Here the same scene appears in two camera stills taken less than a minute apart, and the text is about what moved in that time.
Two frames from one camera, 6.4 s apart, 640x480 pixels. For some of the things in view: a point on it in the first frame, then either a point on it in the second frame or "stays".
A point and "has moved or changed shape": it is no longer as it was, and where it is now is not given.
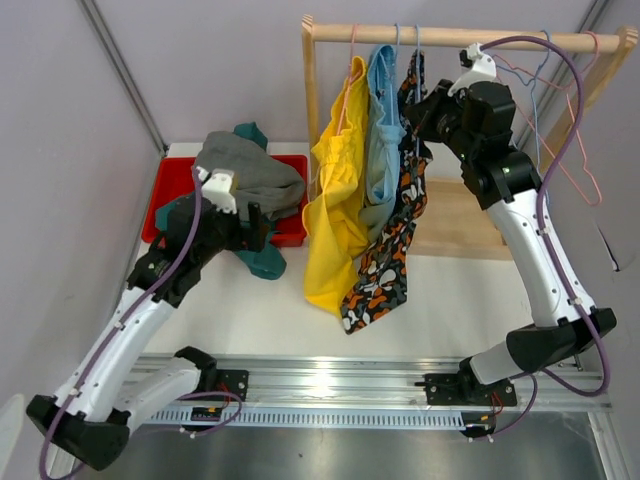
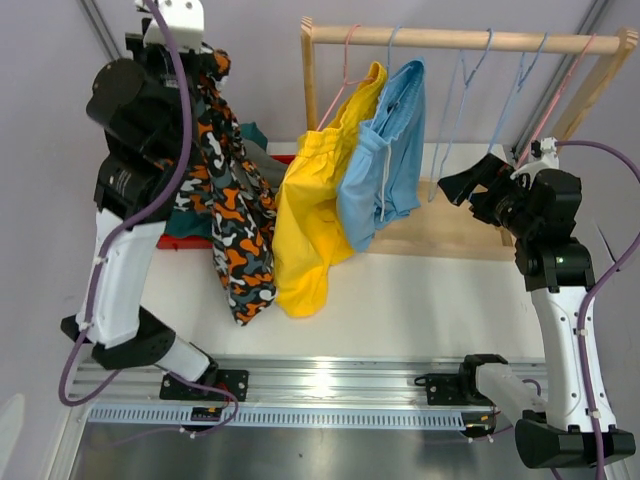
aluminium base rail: [390, 383] stays
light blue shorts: [390, 131] has moved or changed shape
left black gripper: [252, 237] -> [141, 51]
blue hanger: [398, 35] -> [389, 45]
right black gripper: [434, 104] -> [488, 173]
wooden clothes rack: [456, 226] stays
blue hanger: [417, 82] -> [455, 111]
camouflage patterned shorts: [381, 280] -> [226, 182]
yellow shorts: [335, 224] -> [310, 232]
